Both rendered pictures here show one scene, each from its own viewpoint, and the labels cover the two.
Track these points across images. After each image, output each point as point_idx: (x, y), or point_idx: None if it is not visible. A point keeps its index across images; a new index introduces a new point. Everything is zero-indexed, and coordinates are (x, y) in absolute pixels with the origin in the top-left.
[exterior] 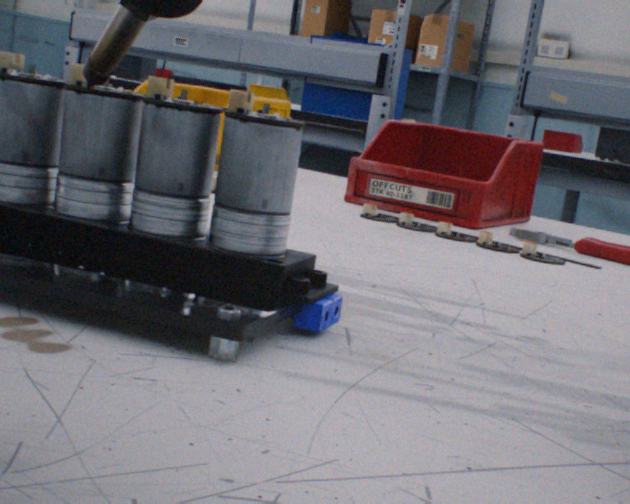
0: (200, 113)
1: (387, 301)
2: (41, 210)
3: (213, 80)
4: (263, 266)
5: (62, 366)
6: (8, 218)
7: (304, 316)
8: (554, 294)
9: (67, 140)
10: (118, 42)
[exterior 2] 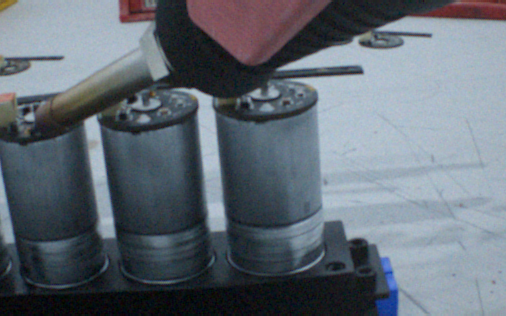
0: (187, 121)
1: (367, 205)
2: (15, 284)
3: None
4: (330, 279)
5: None
6: None
7: (378, 306)
8: (455, 104)
9: (24, 202)
10: (116, 102)
